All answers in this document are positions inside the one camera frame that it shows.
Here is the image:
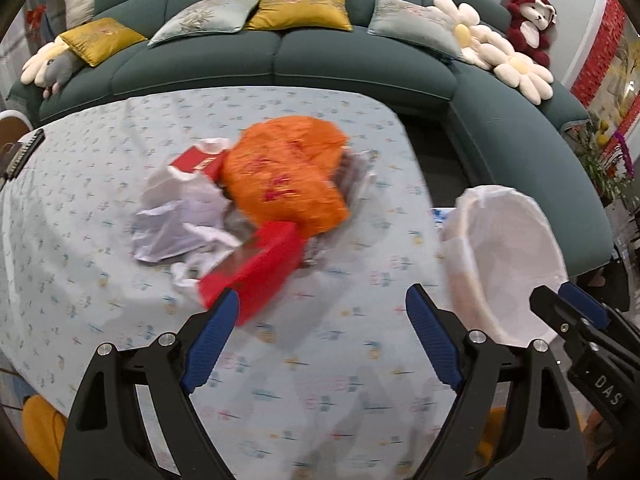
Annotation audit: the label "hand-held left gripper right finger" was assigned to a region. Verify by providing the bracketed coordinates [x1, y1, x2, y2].
[400, 284, 588, 480]

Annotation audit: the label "white paper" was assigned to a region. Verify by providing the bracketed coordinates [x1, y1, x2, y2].
[131, 167, 243, 266]

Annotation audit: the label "floral tablecloth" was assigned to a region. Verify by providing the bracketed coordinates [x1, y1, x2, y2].
[0, 85, 471, 480]

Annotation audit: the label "large red white paper box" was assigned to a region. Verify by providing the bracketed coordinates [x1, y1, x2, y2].
[197, 220, 306, 327]

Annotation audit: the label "orange plastic bag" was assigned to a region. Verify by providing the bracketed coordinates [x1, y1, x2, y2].
[220, 116, 351, 238]

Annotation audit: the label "yellow cushion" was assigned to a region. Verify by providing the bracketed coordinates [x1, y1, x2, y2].
[245, 0, 352, 31]
[60, 17, 148, 67]

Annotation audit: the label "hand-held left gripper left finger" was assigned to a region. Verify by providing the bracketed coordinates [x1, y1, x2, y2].
[57, 287, 241, 480]

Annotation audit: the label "red monkey plush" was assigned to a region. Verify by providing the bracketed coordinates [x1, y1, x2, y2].
[505, 0, 557, 68]

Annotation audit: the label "white flower pillow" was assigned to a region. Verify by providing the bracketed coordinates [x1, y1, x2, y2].
[432, 0, 516, 68]
[492, 52, 556, 106]
[21, 40, 68, 86]

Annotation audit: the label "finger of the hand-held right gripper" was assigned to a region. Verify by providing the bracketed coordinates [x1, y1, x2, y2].
[530, 285, 608, 356]
[560, 282, 640, 356]

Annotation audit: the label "red white paper cup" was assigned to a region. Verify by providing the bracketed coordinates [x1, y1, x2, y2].
[167, 140, 231, 183]

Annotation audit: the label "black flat device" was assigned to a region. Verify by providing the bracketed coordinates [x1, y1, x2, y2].
[0, 128, 46, 181]

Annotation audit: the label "red wall decoration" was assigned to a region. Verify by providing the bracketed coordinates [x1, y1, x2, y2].
[570, 0, 626, 111]

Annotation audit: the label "potted orchid plants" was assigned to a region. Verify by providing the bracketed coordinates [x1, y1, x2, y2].
[575, 120, 636, 206]

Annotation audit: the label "grey blue cushion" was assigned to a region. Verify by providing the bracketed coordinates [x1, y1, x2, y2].
[368, 0, 463, 58]
[147, 0, 261, 48]

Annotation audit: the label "grey plush toy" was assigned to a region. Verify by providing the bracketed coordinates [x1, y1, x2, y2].
[40, 51, 85, 100]

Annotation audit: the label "trash bin with white liner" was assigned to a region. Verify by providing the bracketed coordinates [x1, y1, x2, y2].
[440, 185, 571, 348]

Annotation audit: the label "teal sofa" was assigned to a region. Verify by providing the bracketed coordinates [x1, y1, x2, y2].
[5, 0, 616, 278]

